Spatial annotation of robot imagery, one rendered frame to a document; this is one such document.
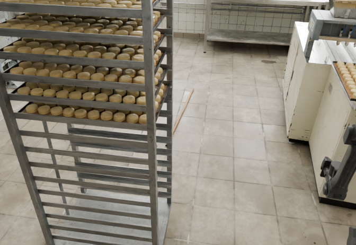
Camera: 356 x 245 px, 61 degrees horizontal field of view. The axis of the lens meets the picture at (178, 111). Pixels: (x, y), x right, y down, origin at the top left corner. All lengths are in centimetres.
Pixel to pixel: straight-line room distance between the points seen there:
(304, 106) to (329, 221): 96
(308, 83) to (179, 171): 129
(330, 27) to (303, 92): 54
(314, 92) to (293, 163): 64
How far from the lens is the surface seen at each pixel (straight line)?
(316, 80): 273
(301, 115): 287
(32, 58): 126
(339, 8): 262
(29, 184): 166
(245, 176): 261
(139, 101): 121
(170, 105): 164
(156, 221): 156
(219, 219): 227
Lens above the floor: 174
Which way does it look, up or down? 31 degrees down
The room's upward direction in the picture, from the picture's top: 1 degrees clockwise
